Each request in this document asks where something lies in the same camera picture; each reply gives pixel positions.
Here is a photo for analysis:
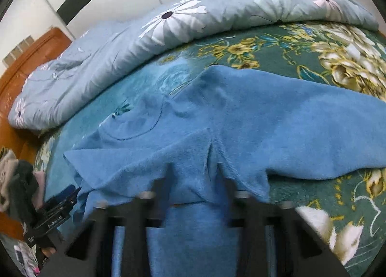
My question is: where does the dark grey cloth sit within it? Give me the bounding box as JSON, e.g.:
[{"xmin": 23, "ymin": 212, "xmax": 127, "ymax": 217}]
[{"xmin": 7, "ymin": 160, "xmax": 39, "ymax": 226}]

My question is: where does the pale pink cloth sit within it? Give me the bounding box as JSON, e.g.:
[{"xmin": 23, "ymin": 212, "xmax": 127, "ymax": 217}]
[{"xmin": 33, "ymin": 171, "xmax": 47, "ymax": 209}]

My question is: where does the green floral blanket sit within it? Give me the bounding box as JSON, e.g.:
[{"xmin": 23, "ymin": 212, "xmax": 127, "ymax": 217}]
[{"xmin": 33, "ymin": 22, "xmax": 386, "ymax": 277}]

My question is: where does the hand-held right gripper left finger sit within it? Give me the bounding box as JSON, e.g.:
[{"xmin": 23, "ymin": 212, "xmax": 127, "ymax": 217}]
[{"xmin": 39, "ymin": 179, "xmax": 169, "ymax": 277}]

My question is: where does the grey-blue daisy quilt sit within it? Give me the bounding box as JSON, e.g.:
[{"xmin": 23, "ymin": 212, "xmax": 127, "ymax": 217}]
[{"xmin": 7, "ymin": 0, "xmax": 380, "ymax": 131}]

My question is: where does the white slatted frame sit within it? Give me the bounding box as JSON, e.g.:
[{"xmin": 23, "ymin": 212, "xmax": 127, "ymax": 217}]
[{"xmin": 2, "ymin": 35, "xmax": 34, "ymax": 67}]

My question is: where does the bright pink cloth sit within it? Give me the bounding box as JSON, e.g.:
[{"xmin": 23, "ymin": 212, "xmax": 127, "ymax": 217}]
[{"xmin": 14, "ymin": 241, "xmax": 41, "ymax": 276}]

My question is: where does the wooden headboard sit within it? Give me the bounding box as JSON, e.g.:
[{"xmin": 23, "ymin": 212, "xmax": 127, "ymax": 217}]
[{"xmin": 0, "ymin": 27, "xmax": 73, "ymax": 241}]

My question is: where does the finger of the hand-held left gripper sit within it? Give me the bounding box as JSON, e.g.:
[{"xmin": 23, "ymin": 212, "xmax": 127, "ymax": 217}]
[{"xmin": 45, "ymin": 185, "xmax": 81, "ymax": 207}]

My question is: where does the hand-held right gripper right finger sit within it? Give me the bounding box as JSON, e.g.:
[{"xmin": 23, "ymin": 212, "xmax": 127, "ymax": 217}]
[{"xmin": 223, "ymin": 179, "xmax": 352, "ymax": 277}]

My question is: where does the blue fleece garment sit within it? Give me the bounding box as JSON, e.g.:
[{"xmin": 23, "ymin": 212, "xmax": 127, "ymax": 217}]
[{"xmin": 63, "ymin": 65, "xmax": 386, "ymax": 277}]

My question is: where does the beige cloth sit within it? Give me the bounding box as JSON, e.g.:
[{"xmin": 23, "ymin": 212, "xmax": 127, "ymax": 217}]
[{"xmin": 0, "ymin": 149, "xmax": 19, "ymax": 213}]

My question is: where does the person's left hand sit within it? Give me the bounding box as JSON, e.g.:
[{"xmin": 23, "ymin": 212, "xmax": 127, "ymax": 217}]
[{"xmin": 37, "ymin": 244, "xmax": 58, "ymax": 268}]

